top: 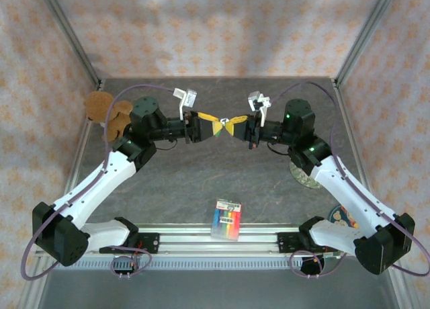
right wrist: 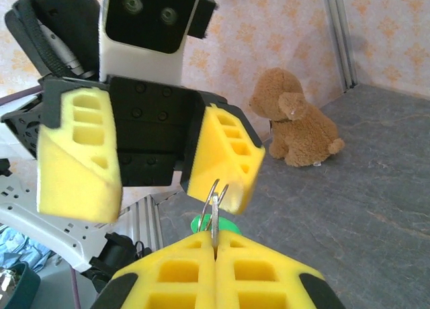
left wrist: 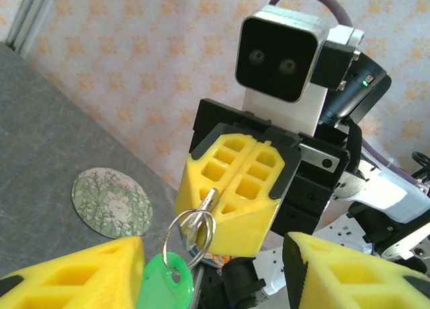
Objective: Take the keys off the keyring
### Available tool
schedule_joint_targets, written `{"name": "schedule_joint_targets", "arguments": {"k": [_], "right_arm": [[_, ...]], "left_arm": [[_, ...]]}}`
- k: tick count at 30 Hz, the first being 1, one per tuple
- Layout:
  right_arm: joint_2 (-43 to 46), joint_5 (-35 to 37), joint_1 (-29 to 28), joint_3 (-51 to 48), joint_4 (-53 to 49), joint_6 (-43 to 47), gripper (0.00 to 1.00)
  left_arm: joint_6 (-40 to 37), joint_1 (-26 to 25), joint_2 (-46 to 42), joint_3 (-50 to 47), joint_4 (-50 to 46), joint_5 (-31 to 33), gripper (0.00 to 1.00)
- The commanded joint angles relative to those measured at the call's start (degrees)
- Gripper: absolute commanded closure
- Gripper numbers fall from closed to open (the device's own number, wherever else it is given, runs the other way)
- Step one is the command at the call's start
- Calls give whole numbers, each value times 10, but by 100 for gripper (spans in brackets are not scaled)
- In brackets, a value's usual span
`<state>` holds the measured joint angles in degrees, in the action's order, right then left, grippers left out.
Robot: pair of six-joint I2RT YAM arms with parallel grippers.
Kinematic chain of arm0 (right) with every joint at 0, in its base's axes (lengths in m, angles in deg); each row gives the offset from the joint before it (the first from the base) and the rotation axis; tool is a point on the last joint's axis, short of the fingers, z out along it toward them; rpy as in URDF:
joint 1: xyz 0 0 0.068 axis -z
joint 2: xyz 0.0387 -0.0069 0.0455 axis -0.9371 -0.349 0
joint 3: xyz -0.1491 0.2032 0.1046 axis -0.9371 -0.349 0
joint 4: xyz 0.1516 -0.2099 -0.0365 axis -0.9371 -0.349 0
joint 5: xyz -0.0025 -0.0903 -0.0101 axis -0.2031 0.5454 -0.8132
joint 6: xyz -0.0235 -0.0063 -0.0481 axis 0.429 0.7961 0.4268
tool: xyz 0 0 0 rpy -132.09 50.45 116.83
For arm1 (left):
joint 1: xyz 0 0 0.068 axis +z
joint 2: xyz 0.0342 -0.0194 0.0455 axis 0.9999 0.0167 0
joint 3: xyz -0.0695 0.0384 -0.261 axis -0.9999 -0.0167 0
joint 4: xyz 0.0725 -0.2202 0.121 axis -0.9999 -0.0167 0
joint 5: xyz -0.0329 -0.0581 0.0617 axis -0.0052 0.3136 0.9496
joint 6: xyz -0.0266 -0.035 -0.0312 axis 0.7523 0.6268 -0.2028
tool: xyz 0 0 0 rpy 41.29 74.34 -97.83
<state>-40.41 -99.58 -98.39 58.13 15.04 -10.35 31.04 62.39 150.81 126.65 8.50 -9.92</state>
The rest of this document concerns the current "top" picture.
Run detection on keyring with green key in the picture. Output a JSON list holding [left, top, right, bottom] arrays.
[[214, 117, 232, 137]]

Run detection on brown teddy bear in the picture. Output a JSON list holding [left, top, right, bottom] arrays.
[[83, 91, 134, 144]]

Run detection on patterned round coaster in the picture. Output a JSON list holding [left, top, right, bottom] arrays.
[[289, 161, 324, 190]]

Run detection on rainbow marker pack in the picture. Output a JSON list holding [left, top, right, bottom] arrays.
[[210, 198, 243, 242]]

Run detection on blue cartoon round plate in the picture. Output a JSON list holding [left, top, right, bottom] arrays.
[[325, 204, 361, 232]]

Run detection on thin black gripper wire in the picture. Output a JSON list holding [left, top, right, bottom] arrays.
[[155, 139, 179, 152], [266, 142, 292, 156]]

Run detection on aluminium table edge rail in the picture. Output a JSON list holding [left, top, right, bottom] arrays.
[[19, 80, 105, 309], [331, 79, 410, 309]]

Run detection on aluminium frame post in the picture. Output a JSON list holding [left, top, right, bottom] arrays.
[[331, 0, 401, 88], [35, 0, 103, 90]]

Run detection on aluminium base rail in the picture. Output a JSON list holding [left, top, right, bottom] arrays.
[[79, 222, 341, 257]]

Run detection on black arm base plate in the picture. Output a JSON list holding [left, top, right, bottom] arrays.
[[99, 232, 161, 255], [276, 231, 341, 257]]

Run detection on slotted grey cable duct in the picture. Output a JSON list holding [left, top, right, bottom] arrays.
[[71, 256, 324, 271]]

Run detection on short purple cable loop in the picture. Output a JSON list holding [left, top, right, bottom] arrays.
[[290, 249, 344, 279], [110, 249, 153, 280]]

